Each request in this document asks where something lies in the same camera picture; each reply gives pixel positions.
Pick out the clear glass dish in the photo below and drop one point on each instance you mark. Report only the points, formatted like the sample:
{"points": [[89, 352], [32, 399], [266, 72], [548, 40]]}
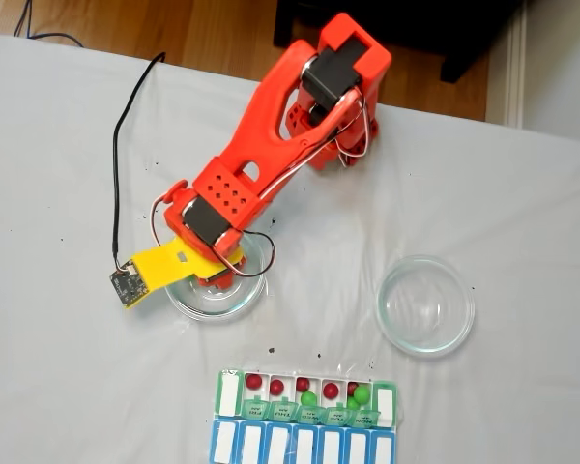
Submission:
{"points": [[430, 343], [212, 307]]}

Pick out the orange perforated holder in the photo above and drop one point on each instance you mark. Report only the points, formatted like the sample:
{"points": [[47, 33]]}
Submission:
{"points": [[292, 118]]}

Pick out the camera board in yellow mount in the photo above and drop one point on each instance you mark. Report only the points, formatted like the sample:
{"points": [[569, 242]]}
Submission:
{"points": [[150, 270]]}

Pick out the white tablecloth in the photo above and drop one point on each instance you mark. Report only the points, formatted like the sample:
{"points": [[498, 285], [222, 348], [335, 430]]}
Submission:
{"points": [[77, 338]]}

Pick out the dark wooden furniture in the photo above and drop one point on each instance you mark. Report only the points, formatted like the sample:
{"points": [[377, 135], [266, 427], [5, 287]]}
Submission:
{"points": [[440, 24]]}

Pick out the white door trim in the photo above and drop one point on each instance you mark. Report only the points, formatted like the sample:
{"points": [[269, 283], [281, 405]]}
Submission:
{"points": [[514, 72]]}

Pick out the red candy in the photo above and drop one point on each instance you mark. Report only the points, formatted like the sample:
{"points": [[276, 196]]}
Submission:
{"points": [[330, 390], [277, 385], [253, 382], [351, 387], [302, 384]]}

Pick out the weekly pill organizer box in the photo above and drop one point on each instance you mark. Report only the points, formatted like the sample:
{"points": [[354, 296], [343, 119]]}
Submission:
{"points": [[280, 440]]}

